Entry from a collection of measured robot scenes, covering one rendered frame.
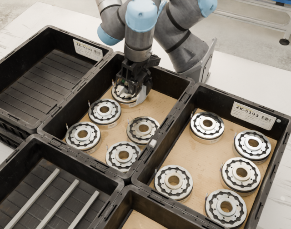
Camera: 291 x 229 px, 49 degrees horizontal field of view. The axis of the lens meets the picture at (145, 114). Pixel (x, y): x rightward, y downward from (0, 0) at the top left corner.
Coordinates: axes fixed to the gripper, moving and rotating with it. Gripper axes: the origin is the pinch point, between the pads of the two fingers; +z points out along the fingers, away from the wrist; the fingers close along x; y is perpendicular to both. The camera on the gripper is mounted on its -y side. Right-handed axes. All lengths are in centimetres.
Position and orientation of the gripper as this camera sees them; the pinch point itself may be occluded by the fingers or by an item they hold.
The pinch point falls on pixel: (135, 95)
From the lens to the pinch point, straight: 105.9
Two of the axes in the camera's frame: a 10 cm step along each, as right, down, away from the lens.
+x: 8.6, 4.6, -2.3
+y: -5.0, 6.6, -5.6
